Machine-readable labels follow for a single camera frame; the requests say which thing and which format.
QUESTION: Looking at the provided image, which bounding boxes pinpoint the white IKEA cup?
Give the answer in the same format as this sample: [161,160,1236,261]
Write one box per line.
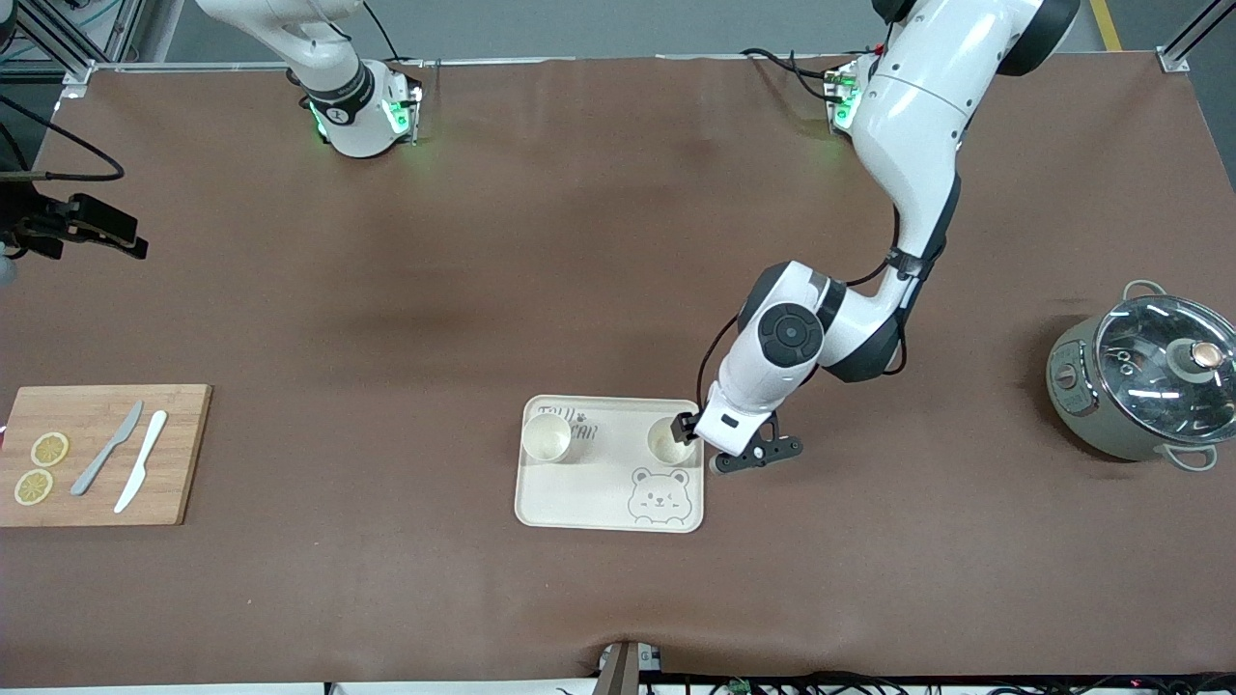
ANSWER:
[521,410,573,464]
[646,415,698,466]

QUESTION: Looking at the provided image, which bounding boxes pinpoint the cream tray with bear print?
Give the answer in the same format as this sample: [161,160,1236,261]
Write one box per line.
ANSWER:
[514,394,706,534]

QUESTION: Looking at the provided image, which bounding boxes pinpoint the brown table cover mat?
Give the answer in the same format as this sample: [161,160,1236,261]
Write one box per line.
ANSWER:
[0,53,1236,688]

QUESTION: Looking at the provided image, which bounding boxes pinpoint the grey plastic knife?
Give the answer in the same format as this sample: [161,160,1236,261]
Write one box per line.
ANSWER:
[70,401,145,497]

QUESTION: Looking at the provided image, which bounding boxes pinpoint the white plastic knife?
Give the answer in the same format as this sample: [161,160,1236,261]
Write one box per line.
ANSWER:
[114,410,169,514]

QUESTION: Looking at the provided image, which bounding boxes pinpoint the wooden cutting board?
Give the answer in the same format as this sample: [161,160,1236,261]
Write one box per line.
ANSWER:
[0,384,213,528]

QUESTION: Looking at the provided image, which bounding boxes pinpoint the grey-green cooking pot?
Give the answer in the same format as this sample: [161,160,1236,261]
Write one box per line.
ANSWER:
[1046,280,1236,472]

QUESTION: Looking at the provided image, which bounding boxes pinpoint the glass pot lid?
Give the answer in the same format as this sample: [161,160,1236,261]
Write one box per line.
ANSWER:
[1096,294,1236,431]

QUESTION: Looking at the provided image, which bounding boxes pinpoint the aluminium frame profile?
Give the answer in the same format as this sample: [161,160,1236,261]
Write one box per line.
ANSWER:
[0,0,146,88]
[1159,0,1236,73]

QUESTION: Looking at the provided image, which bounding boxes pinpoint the black cables along table edge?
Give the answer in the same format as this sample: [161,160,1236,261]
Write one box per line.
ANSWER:
[637,671,1236,695]

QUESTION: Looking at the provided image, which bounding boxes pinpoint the black left arm base cable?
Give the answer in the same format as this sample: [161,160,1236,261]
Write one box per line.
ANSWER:
[740,46,843,103]

